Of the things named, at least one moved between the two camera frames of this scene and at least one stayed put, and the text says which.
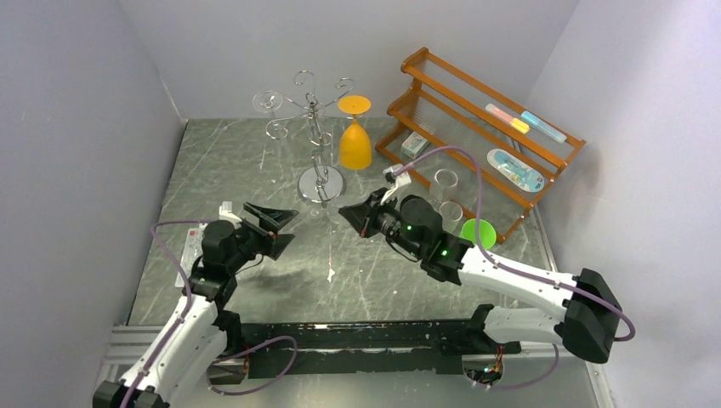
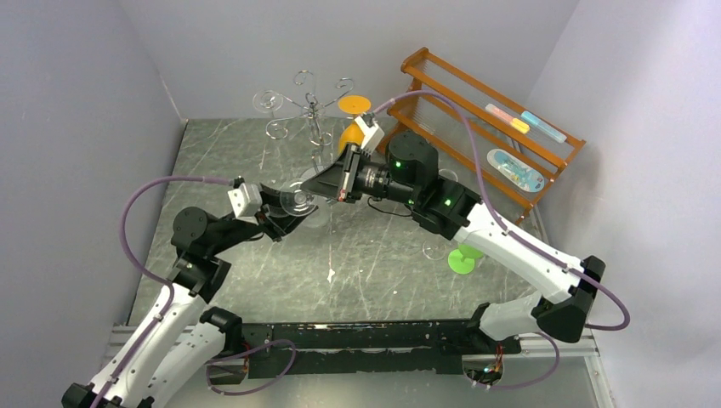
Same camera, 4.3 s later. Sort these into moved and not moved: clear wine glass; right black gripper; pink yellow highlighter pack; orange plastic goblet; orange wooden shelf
Moved: right black gripper
Not moved: orange plastic goblet; pink yellow highlighter pack; clear wine glass; orange wooden shelf
